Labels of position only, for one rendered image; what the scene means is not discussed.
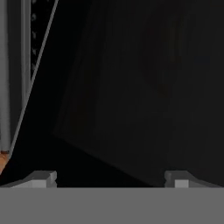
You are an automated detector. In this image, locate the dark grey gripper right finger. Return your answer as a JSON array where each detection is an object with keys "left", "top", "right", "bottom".
[{"left": 164, "top": 170, "right": 223, "bottom": 189}]

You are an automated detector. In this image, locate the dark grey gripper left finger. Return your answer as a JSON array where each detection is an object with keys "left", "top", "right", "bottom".
[{"left": 0, "top": 170, "right": 58, "bottom": 189}]

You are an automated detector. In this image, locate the black microwave oven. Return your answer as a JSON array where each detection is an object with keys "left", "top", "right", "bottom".
[{"left": 0, "top": 0, "right": 224, "bottom": 189}]

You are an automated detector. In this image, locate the grey microwave door handle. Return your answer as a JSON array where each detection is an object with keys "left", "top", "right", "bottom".
[{"left": 0, "top": 0, "right": 11, "bottom": 153}]

